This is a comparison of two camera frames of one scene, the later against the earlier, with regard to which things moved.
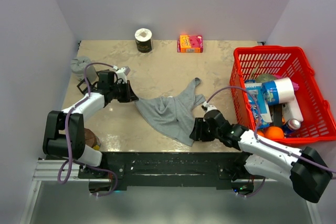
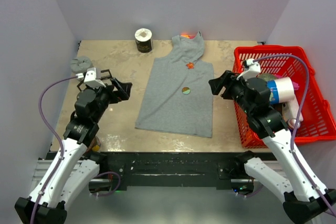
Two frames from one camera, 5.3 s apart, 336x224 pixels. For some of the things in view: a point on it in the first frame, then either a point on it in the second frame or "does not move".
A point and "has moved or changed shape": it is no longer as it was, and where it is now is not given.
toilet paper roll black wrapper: [143, 40] does not move
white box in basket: [291, 110] does not move
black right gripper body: [203, 131] to [231, 91]
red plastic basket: [292, 62] does not move
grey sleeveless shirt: [172, 118] has moved or changed shape
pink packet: [295, 86] does not move
